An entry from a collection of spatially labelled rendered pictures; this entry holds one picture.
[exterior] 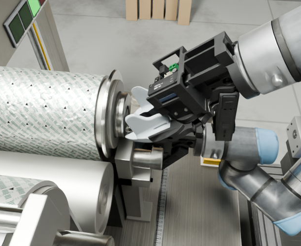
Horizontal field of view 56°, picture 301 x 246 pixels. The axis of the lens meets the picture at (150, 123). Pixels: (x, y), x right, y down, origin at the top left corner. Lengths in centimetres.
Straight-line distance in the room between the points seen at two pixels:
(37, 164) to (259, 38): 36
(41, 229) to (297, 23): 28
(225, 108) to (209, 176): 45
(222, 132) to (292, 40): 17
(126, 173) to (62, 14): 278
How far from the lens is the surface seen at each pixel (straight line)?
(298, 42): 32
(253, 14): 325
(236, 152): 60
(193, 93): 35
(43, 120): 45
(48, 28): 144
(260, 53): 33
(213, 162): 83
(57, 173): 46
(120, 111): 44
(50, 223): 20
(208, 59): 35
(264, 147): 61
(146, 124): 41
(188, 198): 79
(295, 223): 68
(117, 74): 47
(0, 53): 79
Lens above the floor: 162
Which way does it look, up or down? 53 degrees down
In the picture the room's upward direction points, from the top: straight up
